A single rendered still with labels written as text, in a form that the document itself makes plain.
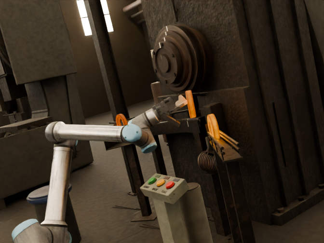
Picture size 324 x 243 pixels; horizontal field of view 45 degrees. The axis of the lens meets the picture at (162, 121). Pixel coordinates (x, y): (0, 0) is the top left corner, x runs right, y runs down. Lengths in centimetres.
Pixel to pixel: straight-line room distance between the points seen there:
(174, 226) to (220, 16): 131
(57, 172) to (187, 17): 131
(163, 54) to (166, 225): 121
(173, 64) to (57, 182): 101
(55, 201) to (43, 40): 302
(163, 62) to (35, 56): 262
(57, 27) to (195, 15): 281
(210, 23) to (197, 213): 122
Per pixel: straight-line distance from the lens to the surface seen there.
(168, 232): 182
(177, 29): 257
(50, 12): 519
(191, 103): 212
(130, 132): 200
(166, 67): 258
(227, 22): 245
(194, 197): 187
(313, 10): 291
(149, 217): 310
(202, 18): 261
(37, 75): 494
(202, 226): 193
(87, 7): 970
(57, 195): 236
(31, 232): 219
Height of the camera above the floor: 111
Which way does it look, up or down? 8 degrees down
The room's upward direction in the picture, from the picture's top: 13 degrees counter-clockwise
